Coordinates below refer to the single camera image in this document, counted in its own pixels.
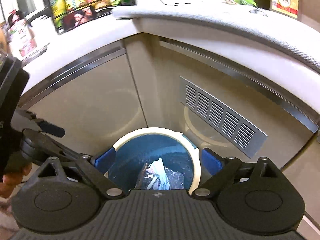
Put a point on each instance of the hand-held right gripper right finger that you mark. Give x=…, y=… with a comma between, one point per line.
x=211, y=161

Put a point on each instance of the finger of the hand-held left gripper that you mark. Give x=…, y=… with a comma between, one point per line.
x=50, y=146
x=51, y=129

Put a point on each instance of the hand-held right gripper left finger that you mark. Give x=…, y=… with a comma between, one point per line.
x=106, y=158

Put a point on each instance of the blue bin with white rim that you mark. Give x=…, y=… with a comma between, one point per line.
x=155, y=147

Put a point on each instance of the person's left hand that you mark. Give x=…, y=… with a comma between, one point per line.
x=12, y=182

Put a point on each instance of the crumpled clear plastic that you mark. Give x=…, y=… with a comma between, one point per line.
x=175, y=180

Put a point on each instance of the beige cabinet door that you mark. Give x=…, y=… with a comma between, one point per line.
x=165, y=85
x=87, y=100

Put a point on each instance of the silver cabinet vent grille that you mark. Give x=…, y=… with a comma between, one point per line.
x=220, y=115

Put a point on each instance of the crumpled white paper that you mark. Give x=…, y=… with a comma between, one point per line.
x=158, y=170

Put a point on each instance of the pink pump bottle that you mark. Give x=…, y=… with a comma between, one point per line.
x=21, y=35

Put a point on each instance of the black metal rack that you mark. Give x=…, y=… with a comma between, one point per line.
x=56, y=27

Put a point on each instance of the yellow green label bottle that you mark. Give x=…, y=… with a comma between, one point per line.
x=57, y=2

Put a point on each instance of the black phone showing picture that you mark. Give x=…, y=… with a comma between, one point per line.
x=80, y=18

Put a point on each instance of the brown jug with yellow label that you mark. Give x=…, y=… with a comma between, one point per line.
x=285, y=2

